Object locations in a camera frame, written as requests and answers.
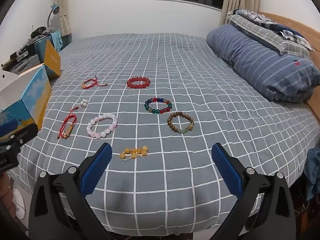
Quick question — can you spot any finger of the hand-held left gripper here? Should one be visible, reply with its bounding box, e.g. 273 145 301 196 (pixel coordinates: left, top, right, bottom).
0 120 19 137
10 124 38 147

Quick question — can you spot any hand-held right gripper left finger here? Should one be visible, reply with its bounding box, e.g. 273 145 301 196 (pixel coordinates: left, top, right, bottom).
28 143 113 240

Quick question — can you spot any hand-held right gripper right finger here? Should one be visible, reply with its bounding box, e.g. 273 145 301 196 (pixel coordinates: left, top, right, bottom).
211 143 297 240

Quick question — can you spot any pink bead bracelet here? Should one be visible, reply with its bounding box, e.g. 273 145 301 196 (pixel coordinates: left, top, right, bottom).
86 113 118 139

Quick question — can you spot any blue sky print cardboard box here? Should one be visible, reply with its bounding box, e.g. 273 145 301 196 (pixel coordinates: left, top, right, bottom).
0 39 62 131

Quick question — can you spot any yellow bead bracelet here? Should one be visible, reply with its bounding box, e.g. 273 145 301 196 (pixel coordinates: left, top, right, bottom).
119 145 149 162

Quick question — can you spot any red string bracelet long tube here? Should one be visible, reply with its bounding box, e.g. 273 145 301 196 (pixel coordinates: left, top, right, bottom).
57 106 80 141

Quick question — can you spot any brown wooden bead bracelet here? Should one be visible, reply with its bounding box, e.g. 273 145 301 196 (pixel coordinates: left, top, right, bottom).
167 111 196 134

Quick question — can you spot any red string bracelet gold bead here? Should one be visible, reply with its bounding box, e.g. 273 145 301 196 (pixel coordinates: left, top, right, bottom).
82 75 109 90

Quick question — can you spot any multicolour glass bead bracelet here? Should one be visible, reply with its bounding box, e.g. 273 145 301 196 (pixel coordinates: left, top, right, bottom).
144 97 173 115

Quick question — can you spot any person's left forearm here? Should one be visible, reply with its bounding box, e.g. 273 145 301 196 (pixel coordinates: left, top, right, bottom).
0 174 16 214

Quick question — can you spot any white slipper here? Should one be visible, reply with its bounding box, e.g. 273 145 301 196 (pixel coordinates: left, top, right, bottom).
12 188 27 220

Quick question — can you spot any grey suitcase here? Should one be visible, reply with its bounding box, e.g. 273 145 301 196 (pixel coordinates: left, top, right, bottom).
9 53 42 75

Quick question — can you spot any blue clothing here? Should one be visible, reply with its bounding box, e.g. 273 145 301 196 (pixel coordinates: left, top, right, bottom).
303 147 320 202

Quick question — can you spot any teal storage case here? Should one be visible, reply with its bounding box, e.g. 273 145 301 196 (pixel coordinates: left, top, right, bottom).
34 31 66 56

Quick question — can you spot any black clutter pile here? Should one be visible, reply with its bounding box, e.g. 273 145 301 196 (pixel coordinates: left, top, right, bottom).
1 26 52 70

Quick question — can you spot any folded blue striped quilt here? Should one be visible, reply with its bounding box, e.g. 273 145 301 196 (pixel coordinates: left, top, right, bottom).
206 23 320 103

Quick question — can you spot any bed with grey checked sheet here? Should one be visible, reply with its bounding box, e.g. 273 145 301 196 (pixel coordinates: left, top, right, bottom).
10 32 320 232

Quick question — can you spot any blue desk lamp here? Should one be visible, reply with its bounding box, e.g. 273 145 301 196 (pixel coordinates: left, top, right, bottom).
47 3 61 28

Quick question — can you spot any grey checked pillow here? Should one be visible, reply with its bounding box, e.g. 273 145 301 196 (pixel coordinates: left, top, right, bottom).
226 14 313 56

